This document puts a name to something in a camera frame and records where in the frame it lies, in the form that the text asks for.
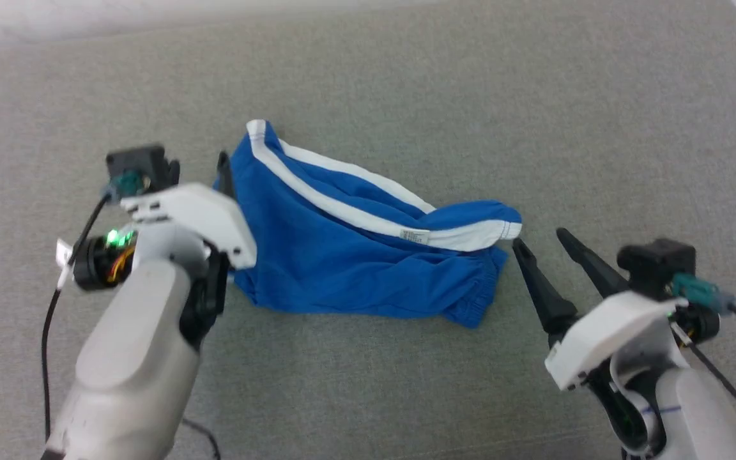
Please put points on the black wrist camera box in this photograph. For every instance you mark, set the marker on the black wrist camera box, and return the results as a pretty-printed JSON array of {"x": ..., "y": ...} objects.
[
  {"x": 655, "y": 265},
  {"x": 144, "y": 160}
]

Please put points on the blue shorts with white stripes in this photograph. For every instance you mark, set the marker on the blue shorts with white stripes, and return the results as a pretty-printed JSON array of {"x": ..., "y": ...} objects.
[{"x": 329, "y": 255}]

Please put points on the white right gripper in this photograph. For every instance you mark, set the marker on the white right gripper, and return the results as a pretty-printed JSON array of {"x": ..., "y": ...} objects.
[{"x": 604, "y": 332}]

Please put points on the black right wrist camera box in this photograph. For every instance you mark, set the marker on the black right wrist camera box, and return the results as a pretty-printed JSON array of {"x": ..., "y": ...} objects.
[{"x": 655, "y": 265}]

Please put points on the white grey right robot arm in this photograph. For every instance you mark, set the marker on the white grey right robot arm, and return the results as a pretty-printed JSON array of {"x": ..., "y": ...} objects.
[{"x": 694, "y": 415}]

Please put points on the grey fabric sofa cushion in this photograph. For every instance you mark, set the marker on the grey fabric sofa cushion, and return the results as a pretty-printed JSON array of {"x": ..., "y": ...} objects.
[{"x": 406, "y": 383}]

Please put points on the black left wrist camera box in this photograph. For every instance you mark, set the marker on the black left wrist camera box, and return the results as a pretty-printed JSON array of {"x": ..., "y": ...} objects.
[{"x": 144, "y": 160}]

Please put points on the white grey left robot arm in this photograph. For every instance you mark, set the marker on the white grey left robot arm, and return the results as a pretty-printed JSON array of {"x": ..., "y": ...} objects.
[{"x": 131, "y": 358}]

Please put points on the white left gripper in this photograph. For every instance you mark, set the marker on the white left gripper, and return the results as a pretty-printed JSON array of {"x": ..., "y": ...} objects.
[{"x": 208, "y": 214}]

